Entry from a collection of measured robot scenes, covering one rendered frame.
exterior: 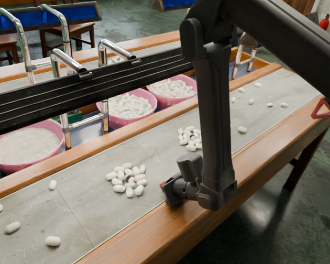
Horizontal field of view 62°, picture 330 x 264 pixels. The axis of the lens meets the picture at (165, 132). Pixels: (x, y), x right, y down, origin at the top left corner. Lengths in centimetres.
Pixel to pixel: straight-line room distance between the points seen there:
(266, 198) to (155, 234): 135
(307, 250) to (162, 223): 125
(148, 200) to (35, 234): 32
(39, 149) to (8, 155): 10
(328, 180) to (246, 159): 143
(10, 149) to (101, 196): 39
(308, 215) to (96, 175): 150
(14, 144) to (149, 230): 60
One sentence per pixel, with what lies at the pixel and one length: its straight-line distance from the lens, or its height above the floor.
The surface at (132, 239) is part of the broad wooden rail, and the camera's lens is 76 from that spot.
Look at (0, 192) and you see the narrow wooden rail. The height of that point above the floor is 76.
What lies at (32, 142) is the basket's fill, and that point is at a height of 73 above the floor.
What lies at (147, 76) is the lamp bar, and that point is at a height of 107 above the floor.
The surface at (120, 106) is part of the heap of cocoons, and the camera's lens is 126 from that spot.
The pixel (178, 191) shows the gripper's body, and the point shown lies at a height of 84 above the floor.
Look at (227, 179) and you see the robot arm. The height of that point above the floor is 97.
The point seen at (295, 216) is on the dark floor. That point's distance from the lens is 202.
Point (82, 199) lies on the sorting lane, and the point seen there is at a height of 74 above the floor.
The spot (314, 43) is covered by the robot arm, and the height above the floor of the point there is 131.
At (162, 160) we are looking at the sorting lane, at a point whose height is 74.
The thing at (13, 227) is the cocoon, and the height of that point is 76.
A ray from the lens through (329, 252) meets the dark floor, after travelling 197.
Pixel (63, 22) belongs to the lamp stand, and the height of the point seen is 110.
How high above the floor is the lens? 142
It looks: 38 degrees down
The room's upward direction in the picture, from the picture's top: 7 degrees clockwise
